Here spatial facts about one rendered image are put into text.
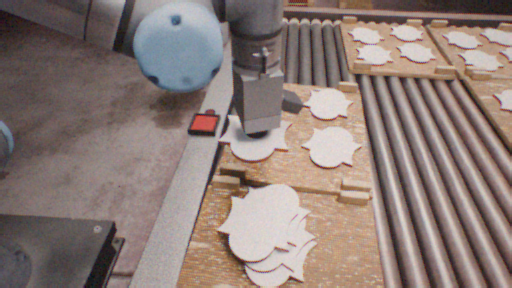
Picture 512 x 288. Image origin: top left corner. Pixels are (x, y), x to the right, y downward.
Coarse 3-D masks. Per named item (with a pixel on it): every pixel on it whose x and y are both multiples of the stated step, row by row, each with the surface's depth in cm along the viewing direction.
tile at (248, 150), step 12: (228, 132) 56; (240, 132) 56; (276, 132) 56; (228, 144) 55; (240, 144) 54; (252, 144) 54; (264, 144) 54; (276, 144) 54; (240, 156) 52; (252, 156) 52; (264, 156) 52
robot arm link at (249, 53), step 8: (280, 32) 42; (232, 40) 43; (240, 40) 41; (248, 40) 41; (256, 40) 41; (264, 40) 41; (272, 40) 41; (280, 40) 43; (232, 48) 44; (240, 48) 42; (248, 48) 42; (256, 48) 42; (264, 48) 41; (272, 48) 42; (280, 48) 44; (232, 56) 45; (240, 56) 43; (248, 56) 42; (256, 56) 42; (272, 56) 43; (240, 64) 45; (248, 64) 43; (256, 64) 43
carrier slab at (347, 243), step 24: (216, 192) 65; (240, 192) 65; (216, 216) 61; (312, 216) 61; (336, 216) 61; (360, 216) 61; (192, 240) 57; (216, 240) 57; (336, 240) 57; (360, 240) 57; (192, 264) 53; (216, 264) 53; (240, 264) 53; (312, 264) 53; (336, 264) 53; (360, 264) 53
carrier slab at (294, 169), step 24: (360, 96) 91; (288, 120) 82; (312, 120) 82; (336, 120) 82; (360, 120) 82; (288, 144) 76; (360, 144) 76; (264, 168) 70; (288, 168) 70; (312, 168) 70; (336, 168) 70; (360, 168) 70; (312, 192) 66; (336, 192) 65
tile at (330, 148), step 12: (324, 132) 77; (336, 132) 77; (348, 132) 77; (312, 144) 74; (324, 144) 74; (336, 144) 74; (348, 144) 74; (312, 156) 71; (324, 156) 71; (336, 156) 71; (348, 156) 71; (324, 168) 69
